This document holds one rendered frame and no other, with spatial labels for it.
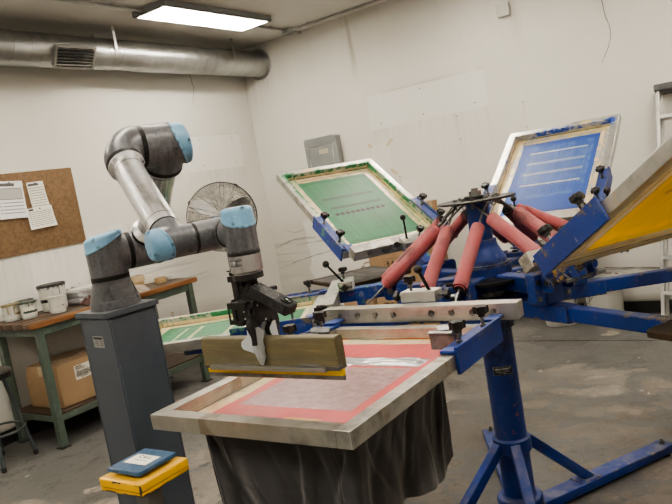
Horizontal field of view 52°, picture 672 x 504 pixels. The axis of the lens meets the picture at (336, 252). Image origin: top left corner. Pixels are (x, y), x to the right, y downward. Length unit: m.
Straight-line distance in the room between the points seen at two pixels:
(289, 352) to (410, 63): 5.15
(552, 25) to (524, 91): 0.55
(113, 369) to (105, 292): 0.23
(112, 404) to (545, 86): 4.63
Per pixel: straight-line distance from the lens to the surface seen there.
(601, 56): 5.91
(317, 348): 1.49
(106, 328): 2.14
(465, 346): 1.78
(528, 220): 2.54
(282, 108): 7.29
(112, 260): 2.16
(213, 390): 1.83
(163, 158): 1.90
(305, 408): 1.64
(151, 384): 2.21
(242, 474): 1.74
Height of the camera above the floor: 1.47
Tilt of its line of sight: 6 degrees down
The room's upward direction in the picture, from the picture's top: 10 degrees counter-clockwise
